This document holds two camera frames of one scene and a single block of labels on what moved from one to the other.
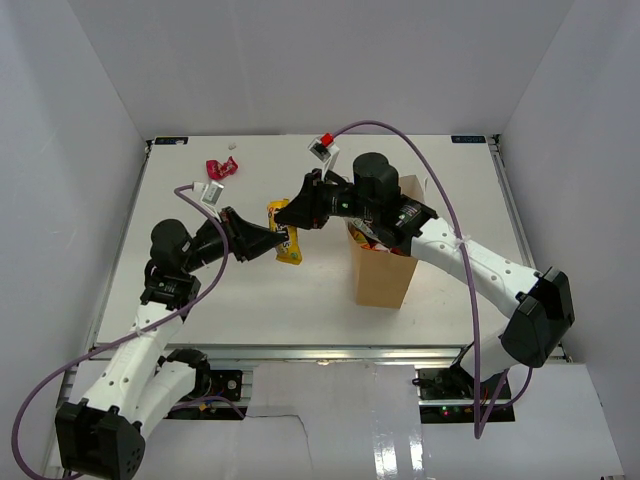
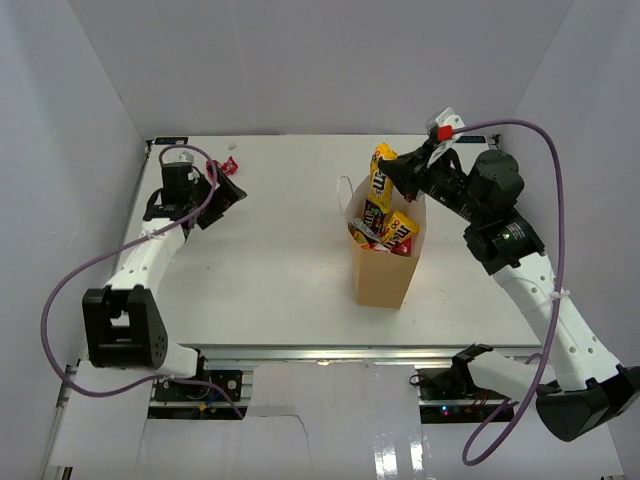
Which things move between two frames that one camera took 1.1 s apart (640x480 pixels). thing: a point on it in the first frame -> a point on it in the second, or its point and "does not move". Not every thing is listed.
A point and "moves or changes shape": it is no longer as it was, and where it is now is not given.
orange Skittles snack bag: (376, 246) does not move
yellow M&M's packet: (288, 252) moves or changes shape
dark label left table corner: (171, 140) does not move
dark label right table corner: (468, 139) does not move
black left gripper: (246, 240) -> (223, 197)
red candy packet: (219, 171) does not move
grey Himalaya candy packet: (359, 223) does not move
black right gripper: (309, 208) -> (410, 172)
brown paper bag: (383, 279) does not move
